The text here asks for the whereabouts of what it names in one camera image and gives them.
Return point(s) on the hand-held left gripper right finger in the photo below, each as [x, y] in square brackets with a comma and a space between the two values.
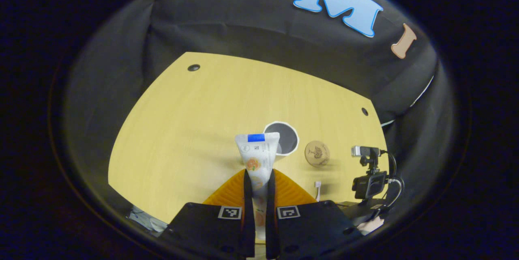
[271, 211]

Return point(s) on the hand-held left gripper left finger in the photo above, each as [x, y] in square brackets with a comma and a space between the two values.
[247, 211]

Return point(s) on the white toothpaste tube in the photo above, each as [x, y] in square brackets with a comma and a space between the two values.
[259, 154]

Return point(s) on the round wooden coaster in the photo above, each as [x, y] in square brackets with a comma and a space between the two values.
[317, 153]

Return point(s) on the white cup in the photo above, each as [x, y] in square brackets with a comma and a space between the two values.
[288, 138]

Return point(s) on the light wooden desktop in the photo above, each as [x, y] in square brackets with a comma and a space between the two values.
[182, 130]

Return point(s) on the pale crumpled plastic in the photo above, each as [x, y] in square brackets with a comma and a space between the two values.
[148, 221]

